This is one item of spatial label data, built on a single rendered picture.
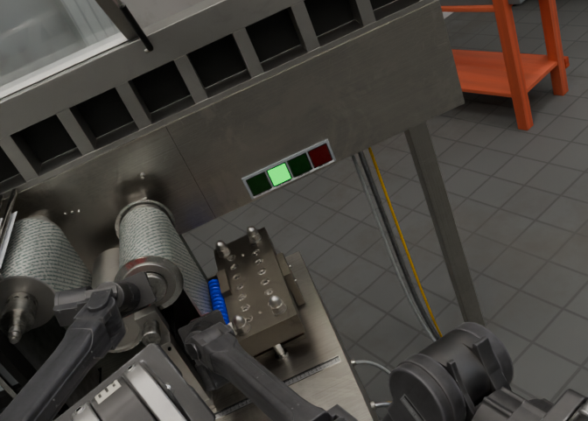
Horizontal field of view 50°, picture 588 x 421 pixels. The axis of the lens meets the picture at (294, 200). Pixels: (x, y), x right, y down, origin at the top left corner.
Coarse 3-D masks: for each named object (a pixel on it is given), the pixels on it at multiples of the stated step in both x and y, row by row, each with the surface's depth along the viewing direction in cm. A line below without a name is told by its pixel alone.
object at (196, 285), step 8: (184, 248) 161; (184, 256) 156; (184, 264) 152; (192, 264) 162; (184, 272) 148; (192, 272) 158; (200, 272) 168; (192, 280) 153; (200, 280) 163; (192, 288) 149; (200, 288) 158; (192, 296) 145; (200, 296) 154; (208, 296) 164; (192, 304) 144; (200, 304) 150; (208, 304) 159; (200, 312) 146
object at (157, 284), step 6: (150, 276) 135; (156, 276) 136; (162, 276) 137; (150, 282) 136; (156, 282) 136; (162, 282) 136; (156, 288) 137; (162, 288) 137; (156, 294) 137; (162, 294) 138
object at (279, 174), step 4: (284, 164) 168; (276, 168) 168; (280, 168) 169; (284, 168) 169; (272, 172) 169; (276, 172) 169; (280, 172) 169; (284, 172) 170; (288, 172) 170; (272, 176) 169; (276, 176) 170; (280, 176) 170; (284, 176) 170; (288, 176) 170; (272, 180) 170; (276, 180) 170; (280, 180) 170; (284, 180) 171; (276, 184) 171
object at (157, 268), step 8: (144, 264) 135; (152, 264) 135; (160, 264) 136; (128, 272) 135; (136, 272) 135; (160, 272) 137; (168, 272) 137; (168, 280) 138; (168, 288) 139; (168, 296) 140; (152, 304) 140; (160, 304) 141
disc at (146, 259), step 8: (144, 256) 135; (152, 256) 135; (160, 256) 136; (128, 264) 135; (136, 264) 135; (168, 264) 137; (120, 272) 135; (176, 272) 138; (120, 280) 136; (176, 280) 139; (176, 288) 140; (176, 296) 141; (168, 304) 142
